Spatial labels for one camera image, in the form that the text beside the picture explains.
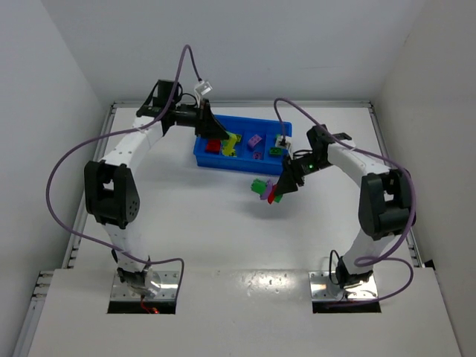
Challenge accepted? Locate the long lego brick row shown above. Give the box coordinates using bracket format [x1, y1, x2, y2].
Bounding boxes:
[251, 178, 283, 205]

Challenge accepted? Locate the left aluminium rail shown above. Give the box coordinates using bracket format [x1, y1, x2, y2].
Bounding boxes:
[62, 105, 121, 268]

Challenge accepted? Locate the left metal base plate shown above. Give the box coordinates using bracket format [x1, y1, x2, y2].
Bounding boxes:
[109, 271, 180, 303]

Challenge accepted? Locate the right aluminium rail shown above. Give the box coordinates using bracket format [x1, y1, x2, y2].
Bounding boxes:
[362, 109, 422, 268]

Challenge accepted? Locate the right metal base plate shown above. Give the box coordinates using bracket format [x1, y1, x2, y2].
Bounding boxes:
[309, 271, 379, 303]

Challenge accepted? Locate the blue divided plastic bin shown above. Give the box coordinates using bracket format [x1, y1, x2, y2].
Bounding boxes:
[193, 115, 292, 176]

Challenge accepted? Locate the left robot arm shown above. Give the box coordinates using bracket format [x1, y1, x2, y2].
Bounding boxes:
[84, 80, 230, 298]

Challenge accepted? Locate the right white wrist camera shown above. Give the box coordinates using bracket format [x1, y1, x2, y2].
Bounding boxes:
[274, 134, 292, 152]

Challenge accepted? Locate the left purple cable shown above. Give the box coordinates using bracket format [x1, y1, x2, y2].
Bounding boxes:
[45, 44, 204, 298]

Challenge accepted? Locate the red small square lego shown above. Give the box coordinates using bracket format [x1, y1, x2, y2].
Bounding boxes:
[205, 139, 221, 154]

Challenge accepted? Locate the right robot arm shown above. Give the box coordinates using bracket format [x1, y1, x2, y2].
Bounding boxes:
[274, 125, 415, 289]

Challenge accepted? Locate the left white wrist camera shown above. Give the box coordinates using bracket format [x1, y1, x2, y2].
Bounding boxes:
[193, 80, 213, 103]

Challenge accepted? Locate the aluminium rail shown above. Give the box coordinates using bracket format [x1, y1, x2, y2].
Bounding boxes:
[62, 105, 121, 268]
[362, 109, 422, 268]

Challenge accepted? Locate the lime long lego brick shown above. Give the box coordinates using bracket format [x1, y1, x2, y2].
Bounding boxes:
[221, 132, 242, 157]

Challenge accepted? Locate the metal base plate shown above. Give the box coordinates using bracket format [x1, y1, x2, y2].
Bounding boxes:
[109, 271, 180, 303]
[309, 271, 379, 303]

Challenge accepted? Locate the dark green lego brick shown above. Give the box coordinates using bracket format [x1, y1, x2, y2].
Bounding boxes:
[268, 147, 283, 157]

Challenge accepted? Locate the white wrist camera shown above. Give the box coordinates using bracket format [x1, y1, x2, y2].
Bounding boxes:
[193, 80, 213, 103]
[274, 134, 292, 152]

